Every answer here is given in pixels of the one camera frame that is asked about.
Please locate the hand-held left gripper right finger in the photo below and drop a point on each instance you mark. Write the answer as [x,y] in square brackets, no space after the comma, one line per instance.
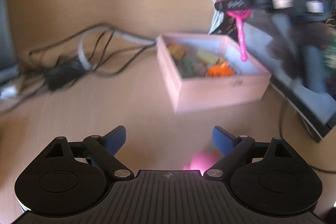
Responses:
[223,141]

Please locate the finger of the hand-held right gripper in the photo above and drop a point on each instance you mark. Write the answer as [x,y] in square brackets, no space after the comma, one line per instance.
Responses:
[231,4]

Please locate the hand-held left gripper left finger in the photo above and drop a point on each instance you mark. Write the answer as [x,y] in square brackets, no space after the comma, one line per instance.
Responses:
[115,141]

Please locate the pink toy ball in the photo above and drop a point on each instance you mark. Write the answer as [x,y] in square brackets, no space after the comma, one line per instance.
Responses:
[199,161]

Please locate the pink cardboard box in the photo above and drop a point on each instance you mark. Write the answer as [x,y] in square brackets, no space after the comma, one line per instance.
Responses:
[210,95]

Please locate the yellow jar with pink lid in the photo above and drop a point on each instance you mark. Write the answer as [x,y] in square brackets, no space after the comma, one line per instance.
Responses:
[207,56]

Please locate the orange plastic toy mold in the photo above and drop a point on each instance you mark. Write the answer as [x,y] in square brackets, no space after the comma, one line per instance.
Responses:
[219,70]

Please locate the yellow orange toy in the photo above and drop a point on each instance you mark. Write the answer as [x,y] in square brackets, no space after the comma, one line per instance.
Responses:
[176,50]

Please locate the teal plastic toy press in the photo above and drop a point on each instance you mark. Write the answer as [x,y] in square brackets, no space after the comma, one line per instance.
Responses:
[187,67]

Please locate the wooden desktop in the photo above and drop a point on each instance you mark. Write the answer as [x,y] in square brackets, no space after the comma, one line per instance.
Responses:
[105,113]

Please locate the black power adapter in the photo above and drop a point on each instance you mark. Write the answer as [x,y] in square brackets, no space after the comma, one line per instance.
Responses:
[63,73]

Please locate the monitor screen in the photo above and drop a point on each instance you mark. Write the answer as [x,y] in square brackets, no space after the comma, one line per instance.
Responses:
[302,103]

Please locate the white power strip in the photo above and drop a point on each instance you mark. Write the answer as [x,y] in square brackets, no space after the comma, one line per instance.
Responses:
[8,91]

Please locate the black computer monitor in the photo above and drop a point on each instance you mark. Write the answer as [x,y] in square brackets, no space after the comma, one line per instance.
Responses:
[4,16]

